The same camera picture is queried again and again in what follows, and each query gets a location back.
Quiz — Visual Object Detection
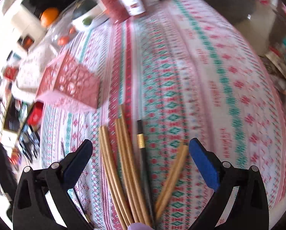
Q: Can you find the wooden chopstick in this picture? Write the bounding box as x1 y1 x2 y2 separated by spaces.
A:
99 126 134 229
155 141 189 222
99 137 127 229
115 118 144 223
120 105 152 226

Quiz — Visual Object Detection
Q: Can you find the black chopstick gold band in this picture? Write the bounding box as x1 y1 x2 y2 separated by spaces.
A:
137 119 155 228

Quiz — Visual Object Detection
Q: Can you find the pink perforated utensil holder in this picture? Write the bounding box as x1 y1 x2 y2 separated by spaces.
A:
35 52 100 113

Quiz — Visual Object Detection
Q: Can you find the red cardboard box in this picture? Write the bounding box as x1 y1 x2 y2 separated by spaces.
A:
27 101 44 126

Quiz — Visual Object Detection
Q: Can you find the patterned tablecloth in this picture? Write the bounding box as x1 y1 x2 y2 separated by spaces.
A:
41 0 286 229

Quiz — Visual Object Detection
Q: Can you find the glass jar with tomatoes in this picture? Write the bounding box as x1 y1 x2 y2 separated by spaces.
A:
46 17 78 47

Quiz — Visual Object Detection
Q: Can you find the orange fruit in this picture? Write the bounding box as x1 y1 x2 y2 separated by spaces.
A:
40 7 59 28

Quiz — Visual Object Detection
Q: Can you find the white bowl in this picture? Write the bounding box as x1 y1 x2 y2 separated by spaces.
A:
71 5 109 32

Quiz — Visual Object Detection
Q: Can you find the green squash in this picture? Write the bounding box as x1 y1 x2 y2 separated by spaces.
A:
72 0 97 20

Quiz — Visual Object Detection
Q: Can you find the tall red-filled jar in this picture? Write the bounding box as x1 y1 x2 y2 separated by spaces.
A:
100 0 130 24

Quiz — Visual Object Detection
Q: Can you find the short labelled jar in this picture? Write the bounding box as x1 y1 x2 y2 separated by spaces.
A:
122 0 146 17

